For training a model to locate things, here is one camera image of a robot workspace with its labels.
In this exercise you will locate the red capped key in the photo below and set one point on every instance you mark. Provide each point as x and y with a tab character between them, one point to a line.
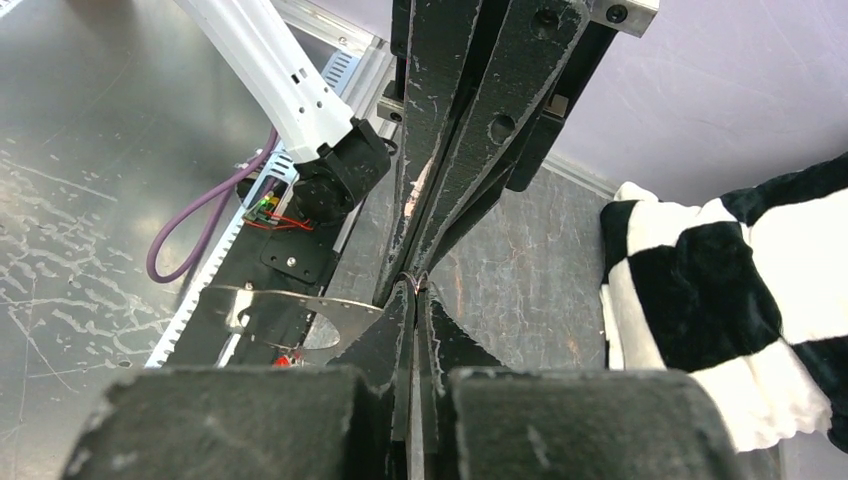
284	361

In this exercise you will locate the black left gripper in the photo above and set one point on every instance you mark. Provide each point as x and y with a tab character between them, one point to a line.
483	90

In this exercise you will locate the black white checkered pillow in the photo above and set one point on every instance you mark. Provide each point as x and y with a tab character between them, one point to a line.
746	294

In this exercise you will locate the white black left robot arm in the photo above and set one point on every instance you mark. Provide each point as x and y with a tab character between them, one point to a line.
338	155

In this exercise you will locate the white slotted cable duct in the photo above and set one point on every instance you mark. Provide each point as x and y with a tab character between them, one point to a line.
278	166

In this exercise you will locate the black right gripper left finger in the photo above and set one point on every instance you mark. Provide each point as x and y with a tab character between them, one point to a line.
377	447

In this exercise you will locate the silver metal keyring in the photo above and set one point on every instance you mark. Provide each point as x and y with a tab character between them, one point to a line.
418	283

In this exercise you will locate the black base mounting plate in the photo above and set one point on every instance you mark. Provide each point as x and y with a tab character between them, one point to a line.
298	259

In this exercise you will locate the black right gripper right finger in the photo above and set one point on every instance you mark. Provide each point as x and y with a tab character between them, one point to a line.
443	346

